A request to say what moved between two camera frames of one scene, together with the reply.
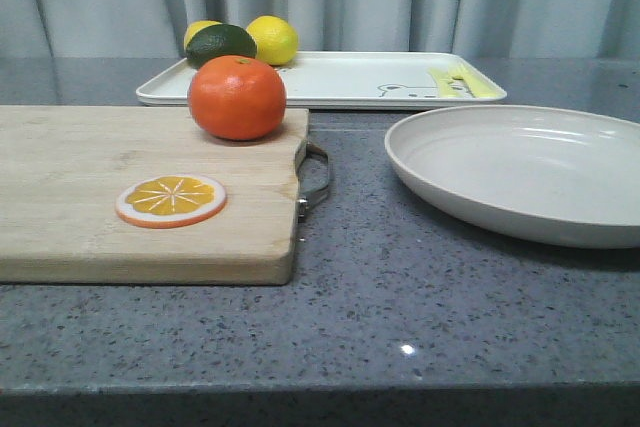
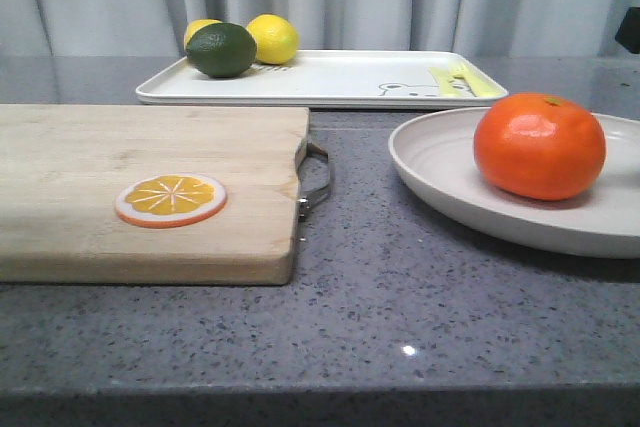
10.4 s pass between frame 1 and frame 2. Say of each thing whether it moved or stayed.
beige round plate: stayed
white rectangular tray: stayed
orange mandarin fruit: moved
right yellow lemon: stayed
